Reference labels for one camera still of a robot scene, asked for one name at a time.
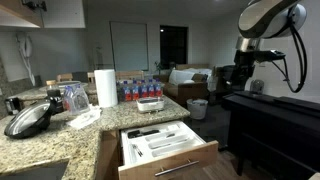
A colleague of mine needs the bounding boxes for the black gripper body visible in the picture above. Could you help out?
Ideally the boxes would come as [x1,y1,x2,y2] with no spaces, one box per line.
[229,49,257,92]

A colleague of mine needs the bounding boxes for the wooden drawer with cutlery tray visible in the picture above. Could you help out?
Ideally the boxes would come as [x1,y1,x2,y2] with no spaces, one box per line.
[117,120,220,180]

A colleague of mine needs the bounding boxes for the steel bar drawer handle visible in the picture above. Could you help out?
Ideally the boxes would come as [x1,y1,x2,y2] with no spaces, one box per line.
[154,159,200,178]

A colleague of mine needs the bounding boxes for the gray round device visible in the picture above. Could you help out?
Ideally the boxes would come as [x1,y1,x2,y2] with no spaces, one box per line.
[249,78,265,95]

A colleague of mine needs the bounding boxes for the white waste bin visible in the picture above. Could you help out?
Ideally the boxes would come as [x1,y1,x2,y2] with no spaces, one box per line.
[186,98,209,121]

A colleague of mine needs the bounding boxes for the white pillow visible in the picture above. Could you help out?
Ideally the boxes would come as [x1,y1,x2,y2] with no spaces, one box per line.
[168,68,213,86]

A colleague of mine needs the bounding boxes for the black piano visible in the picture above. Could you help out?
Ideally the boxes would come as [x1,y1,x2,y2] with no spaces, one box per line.
[222,90,320,180]

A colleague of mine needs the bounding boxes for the dark window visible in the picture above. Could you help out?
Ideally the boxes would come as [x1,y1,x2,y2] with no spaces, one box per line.
[159,24,189,70]

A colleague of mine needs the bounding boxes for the green house plant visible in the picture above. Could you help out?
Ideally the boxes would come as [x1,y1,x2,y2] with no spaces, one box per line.
[153,60,168,76]

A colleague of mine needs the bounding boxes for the blue cap red label bottle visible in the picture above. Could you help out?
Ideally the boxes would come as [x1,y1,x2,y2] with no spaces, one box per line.
[130,79,140,101]
[121,80,132,102]
[139,79,149,99]
[154,78,163,98]
[147,78,156,98]

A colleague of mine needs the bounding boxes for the white rectangular dish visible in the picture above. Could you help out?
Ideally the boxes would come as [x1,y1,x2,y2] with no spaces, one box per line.
[136,96,165,114]

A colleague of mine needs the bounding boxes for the white plastic cutlery tray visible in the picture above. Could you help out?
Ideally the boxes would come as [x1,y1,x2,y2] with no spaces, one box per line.
[120,120,207,167]

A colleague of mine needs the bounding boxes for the black utensil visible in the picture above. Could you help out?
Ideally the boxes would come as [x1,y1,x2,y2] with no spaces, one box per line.
[127,128,161,140]

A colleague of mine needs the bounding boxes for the metal forks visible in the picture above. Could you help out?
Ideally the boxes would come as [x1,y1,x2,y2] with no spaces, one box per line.
[131,143,145,158]

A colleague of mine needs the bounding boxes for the white paper towel roll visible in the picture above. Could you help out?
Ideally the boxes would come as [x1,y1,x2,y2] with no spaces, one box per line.
[93,68,119,109]

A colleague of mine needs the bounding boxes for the narrow wooden chair back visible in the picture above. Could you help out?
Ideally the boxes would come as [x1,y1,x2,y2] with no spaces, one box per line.
[86,71,96,84]

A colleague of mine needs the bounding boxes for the wooden base cabinet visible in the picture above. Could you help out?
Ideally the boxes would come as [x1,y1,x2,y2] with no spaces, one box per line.
[95,129,122,180]

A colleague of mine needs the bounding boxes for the white paper napkin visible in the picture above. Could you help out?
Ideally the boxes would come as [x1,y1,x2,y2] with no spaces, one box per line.
[65,105,103,131]

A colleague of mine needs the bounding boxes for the clear plastic bag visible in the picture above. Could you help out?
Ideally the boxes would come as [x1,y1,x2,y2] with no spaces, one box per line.
[62,83,91,116]

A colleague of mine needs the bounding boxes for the white bowl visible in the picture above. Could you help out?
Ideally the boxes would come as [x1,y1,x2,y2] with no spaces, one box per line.
[55,80,83,89]

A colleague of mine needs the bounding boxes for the small wooden chair back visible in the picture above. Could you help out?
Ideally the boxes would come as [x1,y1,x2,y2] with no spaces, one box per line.
[55,72,74,83]

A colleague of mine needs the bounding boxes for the glass jar with tan lid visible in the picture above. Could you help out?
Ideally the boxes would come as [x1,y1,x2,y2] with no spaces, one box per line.
[45,79,63,101]

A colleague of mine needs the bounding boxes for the black silver cooker lid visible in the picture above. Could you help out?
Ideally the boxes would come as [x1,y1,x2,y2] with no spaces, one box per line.
[3,99,57,140]

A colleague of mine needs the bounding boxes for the wooden upper cabinet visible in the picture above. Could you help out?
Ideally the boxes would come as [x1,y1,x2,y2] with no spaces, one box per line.
[0,0,45,29]

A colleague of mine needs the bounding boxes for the silver kitchen appliance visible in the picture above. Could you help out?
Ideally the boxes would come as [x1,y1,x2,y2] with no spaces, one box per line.
[4,96,23,116]

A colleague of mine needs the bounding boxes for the black cooktop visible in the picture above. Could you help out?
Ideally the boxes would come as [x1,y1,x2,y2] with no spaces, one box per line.
[0,160,70,180]

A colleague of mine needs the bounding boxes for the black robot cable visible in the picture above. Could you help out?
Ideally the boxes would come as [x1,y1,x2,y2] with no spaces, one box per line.
[270,5,309,94]

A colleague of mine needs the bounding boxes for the white wall phone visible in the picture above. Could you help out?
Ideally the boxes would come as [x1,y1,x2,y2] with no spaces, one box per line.
[15,31,37,88]

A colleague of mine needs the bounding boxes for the black camera on cabinet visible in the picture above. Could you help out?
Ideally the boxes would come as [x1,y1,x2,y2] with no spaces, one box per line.
[22,0,48,12]

